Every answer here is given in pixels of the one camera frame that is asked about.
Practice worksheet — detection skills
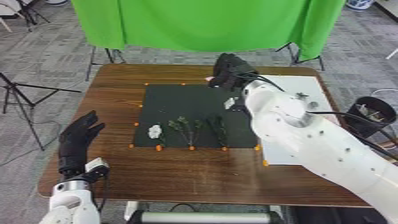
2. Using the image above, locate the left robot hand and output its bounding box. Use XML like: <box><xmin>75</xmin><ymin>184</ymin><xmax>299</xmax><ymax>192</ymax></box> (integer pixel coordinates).
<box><xmin>57</xmin><ymin>110</ymin><xmax>107</xmax><ymax>180</ymax></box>

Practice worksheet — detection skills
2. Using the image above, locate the blue and white vase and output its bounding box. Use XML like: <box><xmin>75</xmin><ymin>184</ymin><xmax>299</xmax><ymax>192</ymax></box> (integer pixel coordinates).
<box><xmin>345</xmin><ymin>0</ymin><xmax>377</xmax><ymax>11</ymax></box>

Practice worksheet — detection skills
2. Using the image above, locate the black tripod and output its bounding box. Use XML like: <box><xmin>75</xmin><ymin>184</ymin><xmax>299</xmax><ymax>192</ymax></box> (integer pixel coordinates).
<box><xmin>0</xmin><ymin>72</ymin><xmax>84</xmax><ymax>152</ymax></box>

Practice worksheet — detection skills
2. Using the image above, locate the black bucket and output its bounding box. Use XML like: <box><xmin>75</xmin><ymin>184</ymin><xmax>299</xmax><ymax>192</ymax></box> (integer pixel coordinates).
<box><xmin>343</xmin><ymin>96</ymin><xmax>398</xmax><ymax>140</ymax></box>

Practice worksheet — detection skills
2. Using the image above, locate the dark mat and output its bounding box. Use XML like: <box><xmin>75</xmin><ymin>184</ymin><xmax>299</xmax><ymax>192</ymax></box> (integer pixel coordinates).
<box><xmin>130</xmin><ymin>83</ymin><xmax>263</xmax><ymax>150</ymax></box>

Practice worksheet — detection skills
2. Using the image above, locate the black cable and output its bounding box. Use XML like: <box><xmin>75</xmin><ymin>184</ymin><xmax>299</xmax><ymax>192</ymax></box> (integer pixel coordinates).
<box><xmin>306</xmin><ymin>110</ymin><xmax>398</xmax><ymax>158</ymax></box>

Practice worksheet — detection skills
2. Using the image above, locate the pale grey bar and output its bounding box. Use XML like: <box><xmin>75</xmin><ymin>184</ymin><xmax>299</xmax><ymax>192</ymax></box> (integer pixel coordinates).
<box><xmin>126</xmin><ymin>210</ymin><xmax>286</xmax><ymax>224</ymax></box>

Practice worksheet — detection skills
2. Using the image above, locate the black backdrop stand leg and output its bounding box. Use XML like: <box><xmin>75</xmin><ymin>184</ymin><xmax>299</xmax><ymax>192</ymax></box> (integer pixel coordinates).
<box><xmin>274</xmin><ymin>42</ymin><xmax>327</xmax><ymax>72</ymax></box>
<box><xmin>84</xmin><ymin>45</ymin><xmax>128</xmax><ymax>82</ymax></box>

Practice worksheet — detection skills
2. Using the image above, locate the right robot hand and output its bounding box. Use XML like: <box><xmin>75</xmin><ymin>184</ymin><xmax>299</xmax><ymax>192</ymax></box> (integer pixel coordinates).
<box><xmin>206</xmin><ymin>52</ymin><xmax>262</xmax><ymax>91</ymax></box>

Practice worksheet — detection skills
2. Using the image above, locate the white flower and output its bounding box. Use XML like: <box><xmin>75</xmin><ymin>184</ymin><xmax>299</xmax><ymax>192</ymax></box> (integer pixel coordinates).
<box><xmin>146</xmin><ymin>124</ymin><xmax>167</xmax><ymax>141</ymax></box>
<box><xmin>222</xmin><ymin>97</ymin><xmax>240</xmax><ymax>111</ymax></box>

